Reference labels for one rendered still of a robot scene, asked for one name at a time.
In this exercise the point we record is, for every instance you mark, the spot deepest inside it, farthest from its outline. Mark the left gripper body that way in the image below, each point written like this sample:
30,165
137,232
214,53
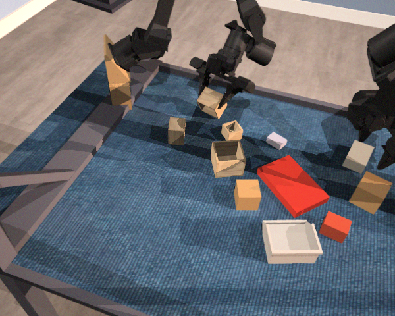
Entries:
241,82

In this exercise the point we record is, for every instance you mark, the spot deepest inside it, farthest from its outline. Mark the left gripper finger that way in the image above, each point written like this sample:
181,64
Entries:
204,81
228,95

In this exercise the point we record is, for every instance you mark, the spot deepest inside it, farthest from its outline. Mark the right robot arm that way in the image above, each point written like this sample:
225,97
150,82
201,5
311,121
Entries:
376,113

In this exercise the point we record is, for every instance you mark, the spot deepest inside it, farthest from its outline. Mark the pale pink rectangular block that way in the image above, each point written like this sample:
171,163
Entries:
276,140

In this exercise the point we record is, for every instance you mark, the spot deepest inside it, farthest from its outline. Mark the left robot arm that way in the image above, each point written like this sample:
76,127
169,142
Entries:
128,51

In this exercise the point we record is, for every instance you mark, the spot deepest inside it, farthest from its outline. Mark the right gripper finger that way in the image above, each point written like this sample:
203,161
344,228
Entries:
385,160
363,135

